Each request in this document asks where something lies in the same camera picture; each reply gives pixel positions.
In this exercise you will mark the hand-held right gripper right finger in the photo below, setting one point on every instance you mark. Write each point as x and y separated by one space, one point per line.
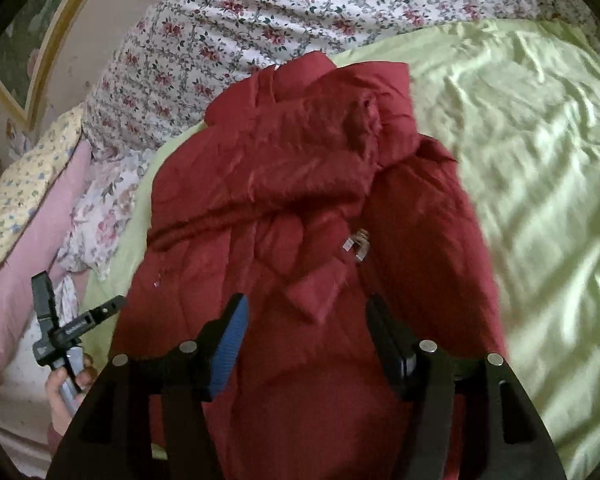
386 340

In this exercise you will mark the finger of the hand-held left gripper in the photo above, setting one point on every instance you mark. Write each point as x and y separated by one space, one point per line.
105 310
43 295

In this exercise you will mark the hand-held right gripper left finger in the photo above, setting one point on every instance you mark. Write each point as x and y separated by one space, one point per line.
228 345

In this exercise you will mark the dark red quilted comforter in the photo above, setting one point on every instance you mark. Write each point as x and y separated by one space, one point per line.
280 210

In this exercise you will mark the person's left hand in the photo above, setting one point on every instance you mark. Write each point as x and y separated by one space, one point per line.
60 400

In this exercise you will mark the pink pillow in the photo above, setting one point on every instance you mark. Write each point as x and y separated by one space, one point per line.
25 270

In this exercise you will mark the large-flower print pillow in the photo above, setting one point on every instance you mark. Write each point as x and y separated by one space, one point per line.
105 220

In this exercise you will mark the yellow floral pillow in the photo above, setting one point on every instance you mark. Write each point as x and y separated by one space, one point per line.
25 175

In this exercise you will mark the light green bedsheet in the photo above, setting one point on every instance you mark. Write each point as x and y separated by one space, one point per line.
530 160

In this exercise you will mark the small rose print duvet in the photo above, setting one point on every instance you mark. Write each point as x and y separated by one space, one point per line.
230 25

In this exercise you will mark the framed wall picture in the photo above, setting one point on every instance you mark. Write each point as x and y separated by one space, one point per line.
25 35

